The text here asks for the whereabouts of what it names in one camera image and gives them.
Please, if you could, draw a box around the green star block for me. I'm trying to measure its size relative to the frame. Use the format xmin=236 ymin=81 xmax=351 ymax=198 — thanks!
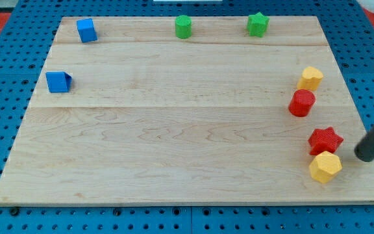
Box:
xmin=246 ymin=12 xmax=270 ymax=38

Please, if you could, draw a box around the yellow heart block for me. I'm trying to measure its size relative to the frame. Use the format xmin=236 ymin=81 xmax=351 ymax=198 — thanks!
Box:
xmin=297 ymin=66 xmax=324 ymax=91

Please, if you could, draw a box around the red star block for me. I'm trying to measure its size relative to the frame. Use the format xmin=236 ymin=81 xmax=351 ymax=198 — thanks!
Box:
xmin=308 ymin=127 xmax=344 ymax=155

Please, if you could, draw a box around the wooden board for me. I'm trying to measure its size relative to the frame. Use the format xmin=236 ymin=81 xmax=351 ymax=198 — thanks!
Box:
xmin=0 ymin=16 xmax=374 ymax=207

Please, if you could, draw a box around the green cylinder block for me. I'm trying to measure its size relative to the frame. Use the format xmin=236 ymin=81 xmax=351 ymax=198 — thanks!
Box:
xmin=175 ymin=15 xmax=192 ymax=39

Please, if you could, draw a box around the red cylinder block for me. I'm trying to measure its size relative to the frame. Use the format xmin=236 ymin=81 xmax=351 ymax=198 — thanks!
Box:
xmin=288 ymin=89 xmax=316 ymax=117

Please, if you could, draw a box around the blue triangular prism block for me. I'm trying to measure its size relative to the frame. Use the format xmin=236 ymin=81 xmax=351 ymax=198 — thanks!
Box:
xmin=45 ymin=71 xmax=72 ymax=93

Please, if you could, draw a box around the blue cube block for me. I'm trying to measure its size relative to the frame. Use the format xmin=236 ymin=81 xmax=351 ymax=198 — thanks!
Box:
xmin=76 ymin=18 xmax=97 ymax=43

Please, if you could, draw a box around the yellow hexagon block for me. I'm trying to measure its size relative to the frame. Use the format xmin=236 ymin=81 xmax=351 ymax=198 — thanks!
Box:
xmin=308 ymin=151 xmax=342 ymax=184

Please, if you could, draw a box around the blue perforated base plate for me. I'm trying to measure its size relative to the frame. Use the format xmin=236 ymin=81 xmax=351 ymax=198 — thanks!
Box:
xmin=0 ymin=0 xmax=374 ymax=233

